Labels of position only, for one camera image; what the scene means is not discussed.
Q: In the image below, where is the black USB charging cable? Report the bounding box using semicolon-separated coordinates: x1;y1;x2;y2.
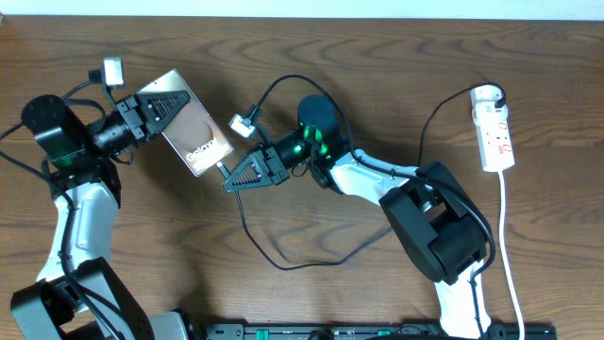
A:
216;83;508;271

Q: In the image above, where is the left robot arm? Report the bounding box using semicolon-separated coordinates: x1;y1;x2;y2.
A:
10;91;197;339

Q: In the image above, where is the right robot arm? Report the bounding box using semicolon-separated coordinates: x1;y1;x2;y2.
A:
223;94;495;339

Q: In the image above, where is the white power strip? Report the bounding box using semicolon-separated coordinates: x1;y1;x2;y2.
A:
470;85;515;173

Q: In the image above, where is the black left camera cable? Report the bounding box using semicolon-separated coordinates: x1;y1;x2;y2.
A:
0;70;125;340

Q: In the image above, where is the black camera cable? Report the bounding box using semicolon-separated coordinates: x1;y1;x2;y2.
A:
0;70;125;340
249;74;496;332

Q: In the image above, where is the black right camera cable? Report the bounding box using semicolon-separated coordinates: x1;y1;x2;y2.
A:
249;74;496;332

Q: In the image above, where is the white power strip cord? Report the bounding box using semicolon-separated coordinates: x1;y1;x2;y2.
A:
496;170;527;340

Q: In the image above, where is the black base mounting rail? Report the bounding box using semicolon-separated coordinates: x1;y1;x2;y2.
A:
202;323;558;340

